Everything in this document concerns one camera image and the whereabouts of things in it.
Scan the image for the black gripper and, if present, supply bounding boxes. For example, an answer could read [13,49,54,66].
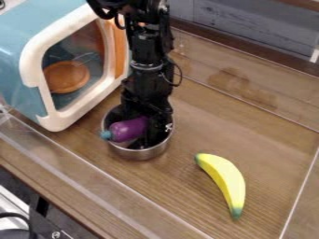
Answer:
[122,61,175,147]

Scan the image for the purple toy eggplant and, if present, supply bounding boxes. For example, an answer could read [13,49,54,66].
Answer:
[100,116,148,143]

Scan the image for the silver pot with handle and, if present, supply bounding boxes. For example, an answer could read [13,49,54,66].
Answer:
[102,105,174,161]

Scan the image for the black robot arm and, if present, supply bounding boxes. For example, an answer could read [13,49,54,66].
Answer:
[86,0,178,149]

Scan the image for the orange plate inside microwave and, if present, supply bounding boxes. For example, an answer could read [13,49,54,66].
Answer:
[44,61,90,93]

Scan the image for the blue toy microwave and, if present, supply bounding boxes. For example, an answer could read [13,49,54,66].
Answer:
[0,0,131,132]

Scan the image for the yellow toy banana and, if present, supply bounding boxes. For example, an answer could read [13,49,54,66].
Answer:
[195,153,246,219]

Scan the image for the clear acrylic barrier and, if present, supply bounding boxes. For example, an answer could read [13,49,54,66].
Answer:
[0,105,214,239]

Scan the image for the black cable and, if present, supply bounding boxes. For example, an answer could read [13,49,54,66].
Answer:
[0,212,39,239]

